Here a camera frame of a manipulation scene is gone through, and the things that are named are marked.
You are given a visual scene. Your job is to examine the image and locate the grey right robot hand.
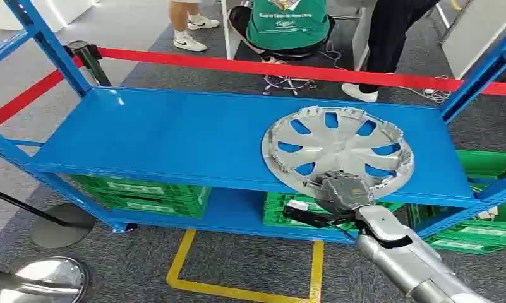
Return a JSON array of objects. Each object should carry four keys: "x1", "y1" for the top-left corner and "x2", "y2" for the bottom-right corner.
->
[{"x1": 304, "y1": 170, "x2": 376, "y2": 219}]

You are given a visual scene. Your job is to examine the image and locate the silver plastic wheel hubcap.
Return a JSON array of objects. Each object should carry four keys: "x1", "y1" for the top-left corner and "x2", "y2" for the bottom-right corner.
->
[{"x1": 261, "y1": 105, "x2": 416, "y2": 201}]

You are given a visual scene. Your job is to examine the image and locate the green plastic crate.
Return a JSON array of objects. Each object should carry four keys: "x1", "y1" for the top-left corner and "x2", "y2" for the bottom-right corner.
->
[
  {"x1": 406, "y1": 150, "x2": 506, "y2": 256},
  {"x1": 69, "y1": 174, "x2": 212, "y2": 204},
  {"x1": 262, "y1": 191, "x2": 404, "y2": 231},
  {"x1": 91, "y1": 193, "x2": 208, "y2": 220}
]

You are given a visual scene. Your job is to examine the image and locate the black stool with chrome base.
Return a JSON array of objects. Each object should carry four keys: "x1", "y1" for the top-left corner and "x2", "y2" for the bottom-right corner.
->
[{"x1": 261, "y1": 49, "x2": 322, "y2": 97}]

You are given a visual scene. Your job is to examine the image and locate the long red barrier belt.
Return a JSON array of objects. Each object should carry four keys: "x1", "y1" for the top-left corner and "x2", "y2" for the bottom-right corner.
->
[{"x1": 97, "y1": 47, "x2": 506, "y2": 98}]

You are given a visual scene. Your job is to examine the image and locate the standing person in dark trousers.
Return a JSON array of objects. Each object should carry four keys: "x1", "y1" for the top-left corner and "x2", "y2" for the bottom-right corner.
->
[{"x1": 341, "y1": 0, "x2": 440, "y2": 104}]

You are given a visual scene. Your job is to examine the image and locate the seated person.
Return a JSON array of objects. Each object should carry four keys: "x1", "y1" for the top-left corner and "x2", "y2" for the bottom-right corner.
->
[{"x1": 227, "y1": 0, "x2": 336, "y2": 65}]

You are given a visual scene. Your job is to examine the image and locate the blue metal shelf rack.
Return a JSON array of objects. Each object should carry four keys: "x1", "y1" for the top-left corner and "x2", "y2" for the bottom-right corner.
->
[{"x1": 0, "y1": 0, "x2": 506, "y2": 246}]

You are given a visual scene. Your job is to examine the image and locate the white board panel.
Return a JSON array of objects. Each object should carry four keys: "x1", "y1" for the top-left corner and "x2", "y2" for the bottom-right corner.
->
[{"x1": 440, "y1": 0, "x2": 506, "y2": 80}]

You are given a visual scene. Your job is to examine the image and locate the standing person in white shoes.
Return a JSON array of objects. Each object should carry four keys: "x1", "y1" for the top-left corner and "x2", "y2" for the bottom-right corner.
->
[{"x1": 167, "y1": 0, "x2": 220, "y2": 53}]

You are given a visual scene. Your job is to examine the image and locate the grey stanchion base with pole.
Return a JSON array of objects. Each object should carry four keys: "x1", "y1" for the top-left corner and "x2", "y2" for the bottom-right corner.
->
[{"x1": 0, "y1": 184, "x2": 97, "y2": 250}]

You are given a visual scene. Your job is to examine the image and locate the chrome stanchion base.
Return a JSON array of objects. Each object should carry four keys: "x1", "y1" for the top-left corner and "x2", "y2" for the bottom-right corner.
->
[{"x1": 0, "y1": 256, "x2": 90, "y2": 303}]

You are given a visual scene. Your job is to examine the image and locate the short red barrier belt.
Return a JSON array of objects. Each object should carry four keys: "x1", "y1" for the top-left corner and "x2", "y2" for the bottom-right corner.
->
[{"x1": 0, "y1": 56, "x2": 85, "y2": 130}]

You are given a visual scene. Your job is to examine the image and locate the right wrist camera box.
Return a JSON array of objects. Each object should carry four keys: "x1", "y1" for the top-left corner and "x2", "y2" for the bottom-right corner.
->
[{"x1": 282, "y1": 199, "x2": 334, "y2": 229}]

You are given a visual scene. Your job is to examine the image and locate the white floor cables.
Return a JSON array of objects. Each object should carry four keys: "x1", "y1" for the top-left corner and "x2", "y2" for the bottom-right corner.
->
[{"x1": 399, "y1": 74, "x2": 451, "y2": 104}]

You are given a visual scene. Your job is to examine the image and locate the black stanchion post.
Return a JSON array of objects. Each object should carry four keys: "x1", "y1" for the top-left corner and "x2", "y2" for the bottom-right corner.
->
[{"x1": 64, "y1": 40, "x2": 113, "y2": 88}]

